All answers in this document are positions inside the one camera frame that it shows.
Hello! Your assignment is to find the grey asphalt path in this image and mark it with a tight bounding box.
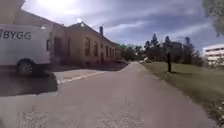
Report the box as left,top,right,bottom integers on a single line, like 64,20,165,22
0,60,218,128

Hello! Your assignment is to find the brick building with chimney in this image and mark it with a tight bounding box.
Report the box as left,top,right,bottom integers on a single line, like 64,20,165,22
14,9,124,69

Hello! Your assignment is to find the pale kerb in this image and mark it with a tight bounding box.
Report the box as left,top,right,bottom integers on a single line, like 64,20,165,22
58,70,109,85

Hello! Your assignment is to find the row of trees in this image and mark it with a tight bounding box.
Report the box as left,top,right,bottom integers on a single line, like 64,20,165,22
119,33,204,66

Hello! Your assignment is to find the small dark tree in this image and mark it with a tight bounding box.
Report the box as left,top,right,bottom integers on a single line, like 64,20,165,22
161,35,176,74

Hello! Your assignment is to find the grass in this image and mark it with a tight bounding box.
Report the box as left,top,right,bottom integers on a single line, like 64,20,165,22
142,61,224,126

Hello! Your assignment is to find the white box van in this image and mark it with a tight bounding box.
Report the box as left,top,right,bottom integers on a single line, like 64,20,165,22
0,23,54,76

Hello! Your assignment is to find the white building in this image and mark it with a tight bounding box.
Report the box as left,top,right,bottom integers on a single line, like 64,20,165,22
202,44,224,65

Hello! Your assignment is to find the green tree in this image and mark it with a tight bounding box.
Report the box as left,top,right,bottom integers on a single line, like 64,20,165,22
202,0,224,38

